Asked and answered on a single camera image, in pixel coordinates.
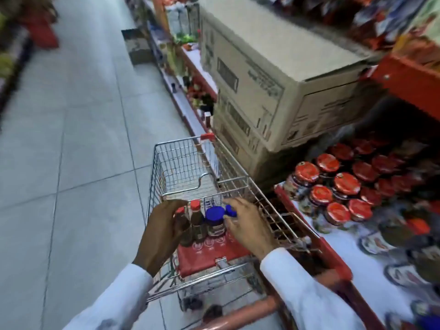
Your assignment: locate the group of red lid jars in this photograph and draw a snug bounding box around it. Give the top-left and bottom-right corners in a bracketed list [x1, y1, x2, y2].
[283, 134, 440, 235]

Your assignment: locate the metal wire shopping cart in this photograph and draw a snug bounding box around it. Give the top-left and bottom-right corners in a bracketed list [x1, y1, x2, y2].
[146, 133, 354, 330]

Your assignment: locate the group of dark lid jars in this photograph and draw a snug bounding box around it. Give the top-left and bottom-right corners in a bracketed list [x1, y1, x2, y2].
[357, 216, 440, 330]

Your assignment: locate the person's left forearm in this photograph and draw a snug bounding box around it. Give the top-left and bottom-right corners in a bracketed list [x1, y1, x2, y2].
[62, 263, 154, 330]

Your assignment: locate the large printed cardboard box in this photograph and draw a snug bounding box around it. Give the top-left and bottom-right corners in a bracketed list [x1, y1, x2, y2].
[198, 0, 380, 154]
[212, 89, 275, 158]
[212, 115, 310, 189]

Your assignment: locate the row of colourful snack packets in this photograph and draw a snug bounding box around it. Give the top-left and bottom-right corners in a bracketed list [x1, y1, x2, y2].
[265, 0, 440, 71]

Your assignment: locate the person's left hand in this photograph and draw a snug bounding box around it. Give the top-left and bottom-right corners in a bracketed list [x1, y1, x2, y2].
[132, 199, 190, 277]

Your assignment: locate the small cardboard box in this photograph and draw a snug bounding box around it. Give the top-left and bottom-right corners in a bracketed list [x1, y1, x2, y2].
[121, 28, 154, 66]

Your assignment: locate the dark sauce bottle red cap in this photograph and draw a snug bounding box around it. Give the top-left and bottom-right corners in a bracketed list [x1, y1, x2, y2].
[175, 206, 194, 248]
[189, 199, 208, 243]

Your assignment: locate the long shelving with groceries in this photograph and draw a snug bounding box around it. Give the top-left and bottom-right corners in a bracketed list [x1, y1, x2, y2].
[123, 0, 220, 135]

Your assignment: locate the person's right forearm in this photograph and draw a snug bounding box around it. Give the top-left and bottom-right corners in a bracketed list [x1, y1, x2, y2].
[259, 247, 368, 330]

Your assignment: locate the dark shelving with produce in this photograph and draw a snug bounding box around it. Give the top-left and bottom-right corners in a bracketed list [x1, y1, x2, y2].
[0, 0, 60, 112]

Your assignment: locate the red and white store shelf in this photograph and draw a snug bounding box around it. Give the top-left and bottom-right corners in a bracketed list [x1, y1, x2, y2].
[274, 183, 440, 330]

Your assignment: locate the red metal shelf board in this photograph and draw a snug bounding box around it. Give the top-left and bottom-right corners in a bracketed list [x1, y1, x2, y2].
[371, 53, 440, 121]

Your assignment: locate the person's right hand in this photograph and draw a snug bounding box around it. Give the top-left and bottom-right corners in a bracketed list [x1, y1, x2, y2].
[222, 197, 281, 262]

